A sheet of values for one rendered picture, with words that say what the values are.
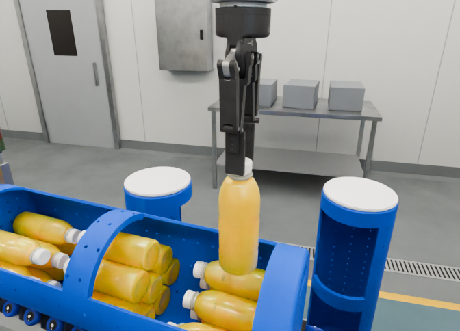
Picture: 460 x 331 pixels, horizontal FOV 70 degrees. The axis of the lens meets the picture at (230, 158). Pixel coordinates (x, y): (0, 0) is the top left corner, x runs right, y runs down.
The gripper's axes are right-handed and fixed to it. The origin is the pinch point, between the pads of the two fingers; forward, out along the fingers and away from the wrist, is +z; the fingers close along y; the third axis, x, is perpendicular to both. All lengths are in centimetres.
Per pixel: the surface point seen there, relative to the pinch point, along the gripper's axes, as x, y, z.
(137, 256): 24.2, 2.6, 29.6
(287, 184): 39, 284, 147
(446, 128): -117, 364, 87
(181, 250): 22.6, 18.6, 39.2
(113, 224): 30.5, 3.6, 23.5
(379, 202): -30, 74, 43
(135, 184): 63, 55, 43
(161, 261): 22.2, 8.6, 35.1
